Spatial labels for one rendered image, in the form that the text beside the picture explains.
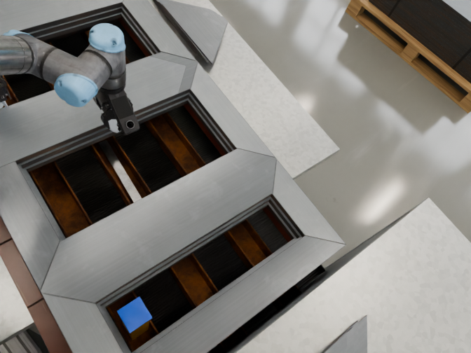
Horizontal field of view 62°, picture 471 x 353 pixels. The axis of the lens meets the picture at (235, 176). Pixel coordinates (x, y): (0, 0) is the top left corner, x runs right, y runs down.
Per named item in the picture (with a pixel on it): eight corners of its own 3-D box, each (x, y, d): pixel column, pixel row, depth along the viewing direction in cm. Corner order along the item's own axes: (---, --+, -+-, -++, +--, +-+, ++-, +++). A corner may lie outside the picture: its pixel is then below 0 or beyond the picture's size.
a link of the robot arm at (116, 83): (132, 73, 96) (100, 85, 93) (132, 85, 100) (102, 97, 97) (116, 52, 99) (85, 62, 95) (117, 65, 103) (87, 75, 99)
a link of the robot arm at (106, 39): (78, 37, 84) (99, 14, 88) (84, 73, 94) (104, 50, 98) (111, 52, 84) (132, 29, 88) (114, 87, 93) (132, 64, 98)
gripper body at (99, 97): (117, 92, 113) (115, 61, 103) (132, 113, 111) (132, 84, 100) (92, 101, 110) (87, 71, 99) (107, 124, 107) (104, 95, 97)
